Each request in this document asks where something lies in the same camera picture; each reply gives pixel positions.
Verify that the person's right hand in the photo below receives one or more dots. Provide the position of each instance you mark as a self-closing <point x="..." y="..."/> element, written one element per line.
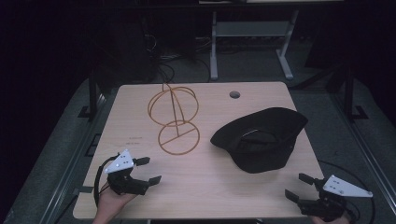
<point x="320" y="221"/>

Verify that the grey metal table frame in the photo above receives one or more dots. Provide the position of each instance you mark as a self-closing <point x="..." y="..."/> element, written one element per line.
<point x="249" y="29"/>

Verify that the black bucket hat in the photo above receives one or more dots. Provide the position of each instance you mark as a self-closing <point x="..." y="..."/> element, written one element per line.
<point x="264" y="124"/>

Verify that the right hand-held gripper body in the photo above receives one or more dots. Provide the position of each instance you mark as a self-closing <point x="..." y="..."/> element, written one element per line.
<point x="336" y="188"/>

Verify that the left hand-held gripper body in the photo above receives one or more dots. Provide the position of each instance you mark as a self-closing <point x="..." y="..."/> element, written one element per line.
<point x="120" y="165"/>

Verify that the person's left hand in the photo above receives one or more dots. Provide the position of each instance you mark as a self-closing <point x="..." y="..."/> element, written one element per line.
<point x="110" y="203"/>

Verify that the black metal frame post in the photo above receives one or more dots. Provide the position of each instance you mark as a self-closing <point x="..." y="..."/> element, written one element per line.
<point x="92" y="93"/>
<point x="348" y="93"/>

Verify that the aluminium floor rail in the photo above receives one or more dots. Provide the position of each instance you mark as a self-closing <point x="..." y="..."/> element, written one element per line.
<point x="370" y="155"/>
<point x="71" y="168"/>

